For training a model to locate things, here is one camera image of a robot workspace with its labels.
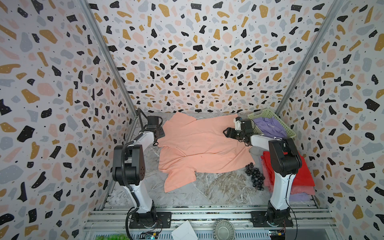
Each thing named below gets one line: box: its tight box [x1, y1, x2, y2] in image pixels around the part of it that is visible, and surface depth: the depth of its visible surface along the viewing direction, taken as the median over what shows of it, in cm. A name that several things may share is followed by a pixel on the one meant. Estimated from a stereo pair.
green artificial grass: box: [95, 234, 130, 240], surface depth 68 cm
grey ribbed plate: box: [213, 219, 236, 240], surface depth 73 cm
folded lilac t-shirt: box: [289, 192, 312, 202], surface depth 82 cm
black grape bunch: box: [245, 162, 266, 191], surface depth 85 cm
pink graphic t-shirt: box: [156, 112, 255, 194], surface depth 99 cm
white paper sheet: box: [171, 220, 199, 240], surface depth 68 cm
